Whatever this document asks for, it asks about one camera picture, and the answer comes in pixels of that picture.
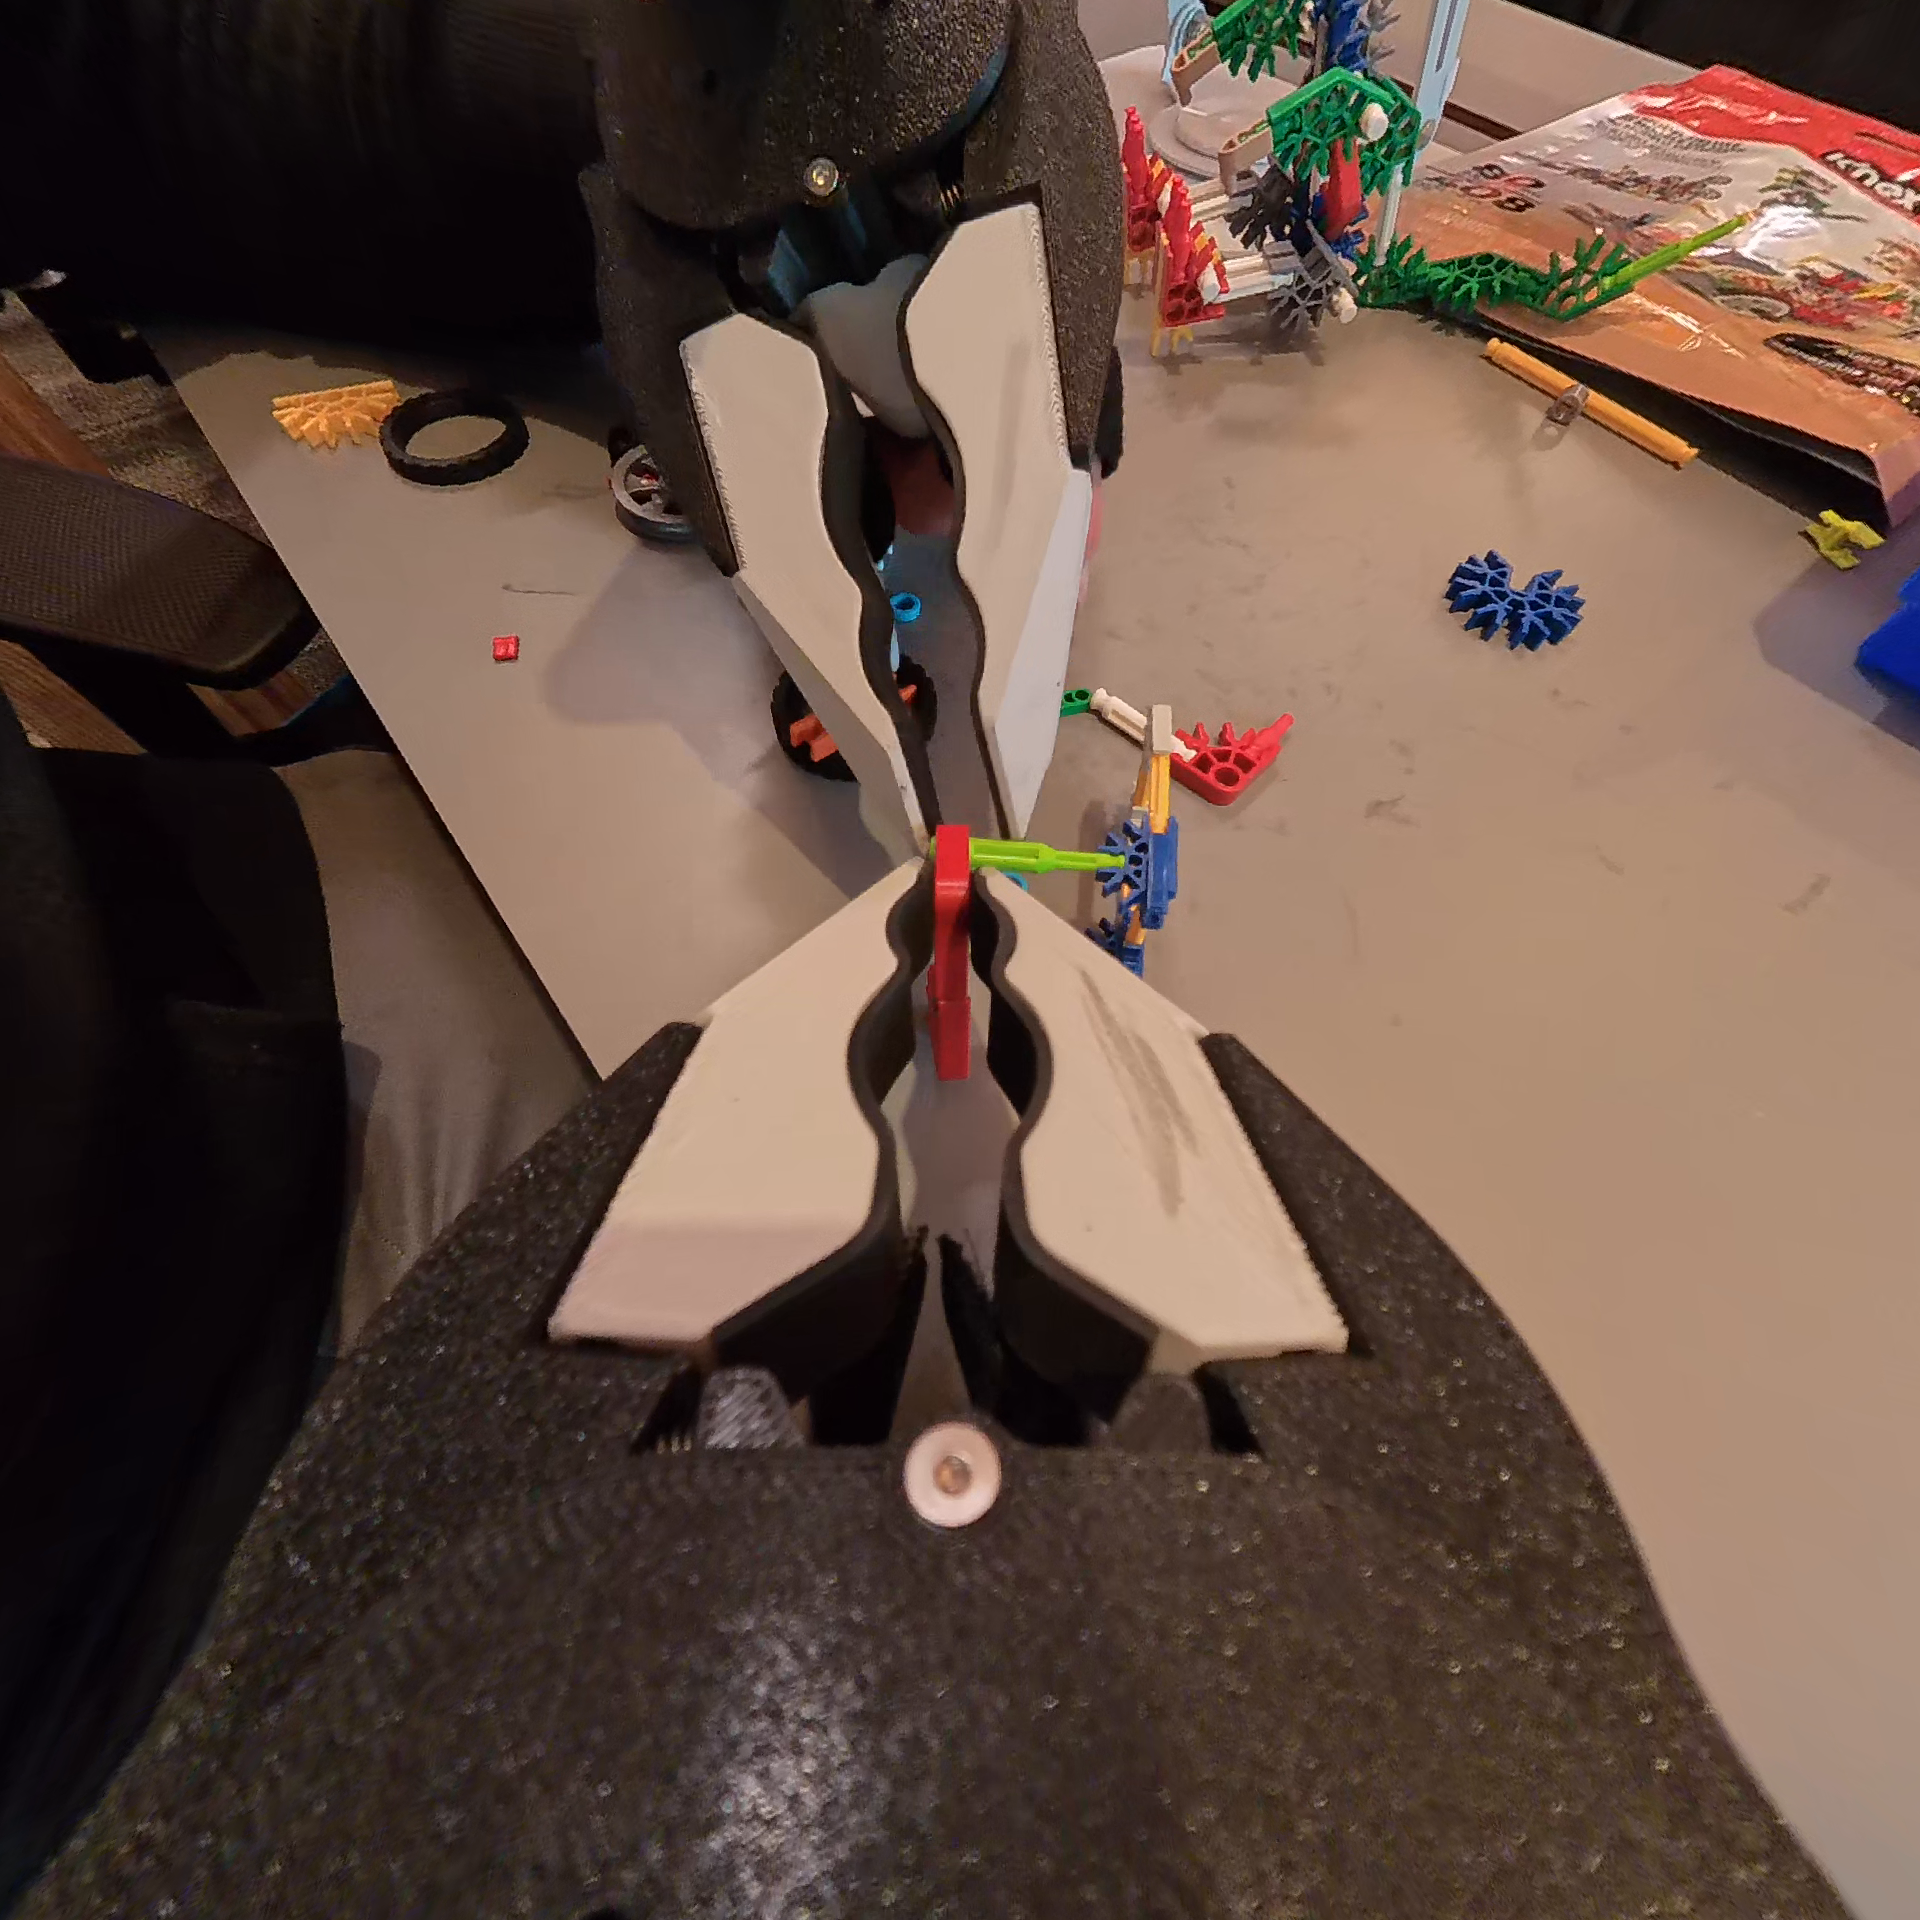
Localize multicolour built toy figure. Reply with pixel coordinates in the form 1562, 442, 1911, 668
1118, 0, 1421, 356

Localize yellow snowflake connector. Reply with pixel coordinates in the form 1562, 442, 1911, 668
269, 376, 403, 449

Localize black toy tyre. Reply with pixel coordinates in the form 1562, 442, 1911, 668
768, 662, 941, 792
376, 388, 529, 494

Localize green spiky toy piece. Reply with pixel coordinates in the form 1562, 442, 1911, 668
1357, 216, 1752, 326

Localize person's leg in jeans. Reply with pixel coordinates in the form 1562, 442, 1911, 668
291, 773, 605, 1359

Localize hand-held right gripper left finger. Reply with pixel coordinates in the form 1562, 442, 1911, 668
549, 864, 941, 1446

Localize orange toy rod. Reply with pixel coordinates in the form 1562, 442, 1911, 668
1486, 335, 1702, 470

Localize toy packaging bag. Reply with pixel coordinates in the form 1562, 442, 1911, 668
1394, 63, 1920, 529

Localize grey toy wheel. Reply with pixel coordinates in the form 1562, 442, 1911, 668
605, 441, 702, 545

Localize person's left forearm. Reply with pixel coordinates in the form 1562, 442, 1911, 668
0, 0, 605, 337

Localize person's left hand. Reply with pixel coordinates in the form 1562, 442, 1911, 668
883, 433, 963, 543

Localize person's torso black sweater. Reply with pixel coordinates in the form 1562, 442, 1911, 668
0, 703, 349, 1869

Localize red connector with white rod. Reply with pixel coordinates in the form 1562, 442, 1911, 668
1091, 687, 1295, 808

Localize blue snowflake connector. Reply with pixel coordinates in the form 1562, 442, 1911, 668
1442, 551, 1587, 652

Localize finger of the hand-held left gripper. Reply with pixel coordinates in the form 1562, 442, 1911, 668
896, 198, 1096, 836
679, 311, 934, 866

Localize colourful rod connector toy model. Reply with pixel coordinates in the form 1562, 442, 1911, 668
967, 701, 1183, 981

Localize red connectors with green clip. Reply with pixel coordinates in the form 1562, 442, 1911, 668
928, 823, 981, 1081

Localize blue plastic bin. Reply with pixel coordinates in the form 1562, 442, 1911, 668
1854, 569, 1920, 701

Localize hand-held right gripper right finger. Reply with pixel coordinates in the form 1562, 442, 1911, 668
941, 871, 1349, 1446

